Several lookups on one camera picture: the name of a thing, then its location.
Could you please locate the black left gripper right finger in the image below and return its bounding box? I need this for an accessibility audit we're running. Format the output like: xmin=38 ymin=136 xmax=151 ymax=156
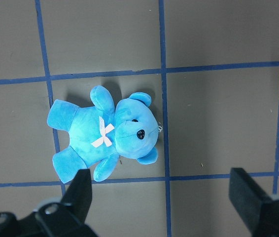
xmin=229 ymin=167 xmax=279 ymax=237

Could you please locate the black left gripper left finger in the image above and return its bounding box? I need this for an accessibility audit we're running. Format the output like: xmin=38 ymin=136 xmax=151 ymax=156
xmin=0 ymin=169 xmax=97 ymax=237

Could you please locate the blue teddy bear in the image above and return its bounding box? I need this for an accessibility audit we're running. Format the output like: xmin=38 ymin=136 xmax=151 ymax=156
xmin=47 ymin=85 xmax=160 ymax=183

